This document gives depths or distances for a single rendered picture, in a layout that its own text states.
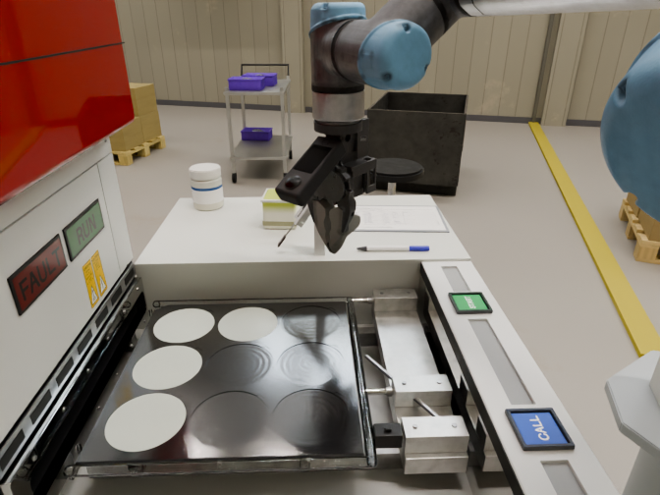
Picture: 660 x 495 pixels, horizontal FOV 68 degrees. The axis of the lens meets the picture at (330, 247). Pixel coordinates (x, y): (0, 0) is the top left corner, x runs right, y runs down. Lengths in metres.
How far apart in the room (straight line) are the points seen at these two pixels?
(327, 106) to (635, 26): 6.81
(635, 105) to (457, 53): 6.86
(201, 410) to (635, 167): 0.57
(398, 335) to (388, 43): 0.49
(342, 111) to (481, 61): 6.51
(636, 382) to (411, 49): 0.68
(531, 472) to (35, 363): 0.57
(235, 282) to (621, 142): 0.73
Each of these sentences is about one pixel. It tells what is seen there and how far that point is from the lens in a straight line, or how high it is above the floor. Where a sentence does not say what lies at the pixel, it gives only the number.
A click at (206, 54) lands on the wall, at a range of 8.13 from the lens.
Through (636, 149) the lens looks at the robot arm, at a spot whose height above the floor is 1.31.
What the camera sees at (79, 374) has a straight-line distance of 0.76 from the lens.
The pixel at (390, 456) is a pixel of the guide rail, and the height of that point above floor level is 0.85.
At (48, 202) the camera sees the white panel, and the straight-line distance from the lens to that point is 0.71.
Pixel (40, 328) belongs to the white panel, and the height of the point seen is 1.04.
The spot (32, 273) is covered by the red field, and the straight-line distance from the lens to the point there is 0.67.
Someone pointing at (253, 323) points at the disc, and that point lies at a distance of 0.86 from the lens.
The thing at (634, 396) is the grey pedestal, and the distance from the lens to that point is 0.96.
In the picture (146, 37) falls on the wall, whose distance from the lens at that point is 8.63.
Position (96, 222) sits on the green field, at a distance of 0.82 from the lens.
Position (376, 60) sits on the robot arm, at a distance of 0.58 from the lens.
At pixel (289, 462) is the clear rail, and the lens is 0.63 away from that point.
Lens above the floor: 1.38
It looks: 26 degrees down
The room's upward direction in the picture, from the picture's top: straight up
